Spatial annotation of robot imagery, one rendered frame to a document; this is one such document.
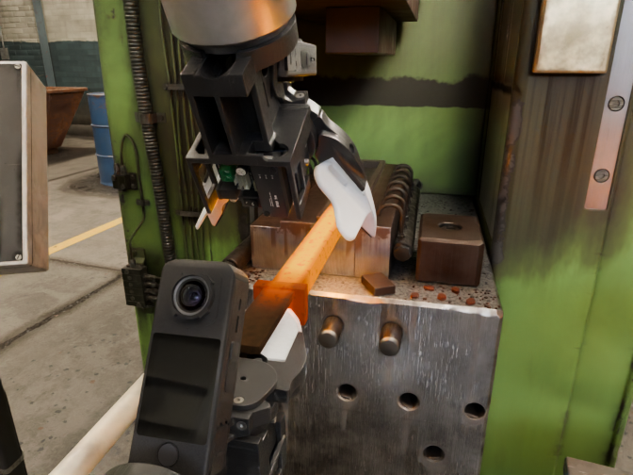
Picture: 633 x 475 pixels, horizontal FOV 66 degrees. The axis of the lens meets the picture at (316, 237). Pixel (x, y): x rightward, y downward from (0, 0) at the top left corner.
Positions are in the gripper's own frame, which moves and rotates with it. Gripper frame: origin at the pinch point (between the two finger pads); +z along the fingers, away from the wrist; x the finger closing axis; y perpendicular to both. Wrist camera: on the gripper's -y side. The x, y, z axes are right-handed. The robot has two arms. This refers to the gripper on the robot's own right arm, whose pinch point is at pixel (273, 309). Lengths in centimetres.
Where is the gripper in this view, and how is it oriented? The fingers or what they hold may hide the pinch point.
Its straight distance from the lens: 41.3
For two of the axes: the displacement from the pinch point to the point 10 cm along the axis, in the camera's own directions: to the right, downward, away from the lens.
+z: 2.3, -3.2, 9.2
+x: 9.7, 0.7, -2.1
